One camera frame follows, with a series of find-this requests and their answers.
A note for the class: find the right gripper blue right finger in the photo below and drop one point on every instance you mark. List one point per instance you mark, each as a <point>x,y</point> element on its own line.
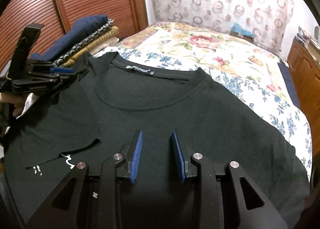
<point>183,152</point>

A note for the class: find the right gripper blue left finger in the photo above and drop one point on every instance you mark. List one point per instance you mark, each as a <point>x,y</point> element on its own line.
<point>131,153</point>

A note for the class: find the black printed t-shirt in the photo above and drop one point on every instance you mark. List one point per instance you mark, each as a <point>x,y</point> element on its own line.
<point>91,118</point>

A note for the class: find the person's left hand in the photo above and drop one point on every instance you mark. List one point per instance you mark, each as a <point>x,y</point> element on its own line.
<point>17,100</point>

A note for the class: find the navy blue folded garment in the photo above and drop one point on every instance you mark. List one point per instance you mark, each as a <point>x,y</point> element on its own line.
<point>81,29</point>

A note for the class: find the brown louvered wardrobe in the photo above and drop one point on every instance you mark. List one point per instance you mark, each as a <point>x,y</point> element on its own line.
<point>57,17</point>

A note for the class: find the mustard folded garment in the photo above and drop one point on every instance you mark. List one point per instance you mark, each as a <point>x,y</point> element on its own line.
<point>92,46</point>

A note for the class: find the blue floral white quilt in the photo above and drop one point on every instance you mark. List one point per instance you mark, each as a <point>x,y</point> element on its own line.
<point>272,108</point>

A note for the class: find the floral bed cover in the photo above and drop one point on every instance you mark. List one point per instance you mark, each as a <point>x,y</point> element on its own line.
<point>218,51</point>

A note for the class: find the cardboard box with blue cloth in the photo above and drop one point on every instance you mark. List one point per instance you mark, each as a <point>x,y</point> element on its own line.
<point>238,31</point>

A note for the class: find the wooden sideboard cabinet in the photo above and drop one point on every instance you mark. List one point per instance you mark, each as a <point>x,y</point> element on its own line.
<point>305,74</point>

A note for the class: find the circle patterned sheer curtain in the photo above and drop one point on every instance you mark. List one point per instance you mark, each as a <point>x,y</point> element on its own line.
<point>265,20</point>

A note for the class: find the small white desk fan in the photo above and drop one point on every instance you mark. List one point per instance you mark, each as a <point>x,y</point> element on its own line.
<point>317,32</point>

